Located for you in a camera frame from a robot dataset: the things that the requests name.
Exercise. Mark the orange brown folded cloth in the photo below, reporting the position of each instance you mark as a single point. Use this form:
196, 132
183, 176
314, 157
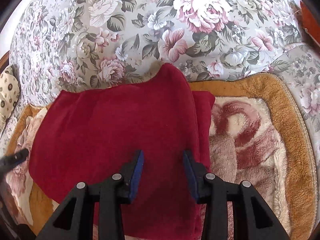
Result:
310, 25

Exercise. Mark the cream dotted pillow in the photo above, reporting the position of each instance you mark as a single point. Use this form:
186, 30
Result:
9, 94

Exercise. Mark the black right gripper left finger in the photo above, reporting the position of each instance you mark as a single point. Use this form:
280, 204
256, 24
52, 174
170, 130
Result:
74, 217

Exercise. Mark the dark red garment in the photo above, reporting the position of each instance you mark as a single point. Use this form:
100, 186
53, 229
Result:
88, 136

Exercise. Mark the floral bed sheet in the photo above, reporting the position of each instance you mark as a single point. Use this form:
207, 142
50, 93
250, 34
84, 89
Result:
83, 44

